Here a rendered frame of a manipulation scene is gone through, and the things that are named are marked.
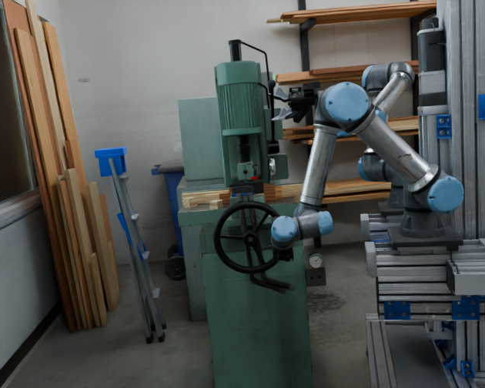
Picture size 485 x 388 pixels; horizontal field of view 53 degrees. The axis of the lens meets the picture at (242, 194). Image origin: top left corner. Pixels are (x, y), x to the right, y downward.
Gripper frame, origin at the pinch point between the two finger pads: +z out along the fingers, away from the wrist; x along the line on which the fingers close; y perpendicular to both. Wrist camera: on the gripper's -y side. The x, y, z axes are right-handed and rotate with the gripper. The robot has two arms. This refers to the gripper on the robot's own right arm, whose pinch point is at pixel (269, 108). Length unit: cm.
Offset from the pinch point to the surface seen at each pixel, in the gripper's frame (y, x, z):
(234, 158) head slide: -28.7, 2.0, 17.1
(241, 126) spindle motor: -6.2, 3.2, 12.4
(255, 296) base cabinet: -52, 61, 12
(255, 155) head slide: -28.0, 1.4, 7.0
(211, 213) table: -25, 34, 28
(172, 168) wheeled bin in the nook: -147, -93, 71
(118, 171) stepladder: -65, -26, 84
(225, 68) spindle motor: 10.5, -14.7, 16.8
